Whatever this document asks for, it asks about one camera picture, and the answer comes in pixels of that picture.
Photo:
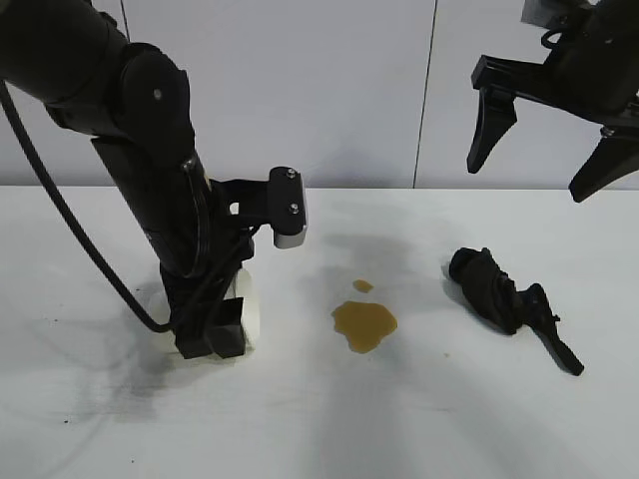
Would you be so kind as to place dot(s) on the black cloth rag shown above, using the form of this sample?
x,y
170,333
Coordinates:
x,y
484,284

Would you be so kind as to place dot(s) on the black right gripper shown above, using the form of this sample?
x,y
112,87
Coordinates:
x,y
589,75

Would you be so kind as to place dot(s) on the large brown liquid spill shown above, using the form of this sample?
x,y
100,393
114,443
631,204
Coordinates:
x,y
364,324

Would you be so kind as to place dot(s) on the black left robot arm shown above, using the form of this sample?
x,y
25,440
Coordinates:
x,y
75,50

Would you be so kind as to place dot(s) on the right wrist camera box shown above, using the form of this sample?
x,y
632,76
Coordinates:
x,y
549,10

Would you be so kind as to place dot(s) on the white paper cup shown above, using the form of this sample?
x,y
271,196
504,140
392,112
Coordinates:
x,y
249,299

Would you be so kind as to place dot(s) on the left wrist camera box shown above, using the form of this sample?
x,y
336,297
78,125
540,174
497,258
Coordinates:
x,y
289,219

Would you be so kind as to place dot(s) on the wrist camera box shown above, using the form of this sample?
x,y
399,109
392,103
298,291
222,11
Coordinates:
x,y
549,10
289,219

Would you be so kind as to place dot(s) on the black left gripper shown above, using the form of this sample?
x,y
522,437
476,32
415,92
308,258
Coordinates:
x,y
199,254

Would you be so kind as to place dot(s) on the small brown liquid spill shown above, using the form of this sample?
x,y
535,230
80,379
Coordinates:
x,y
363,285

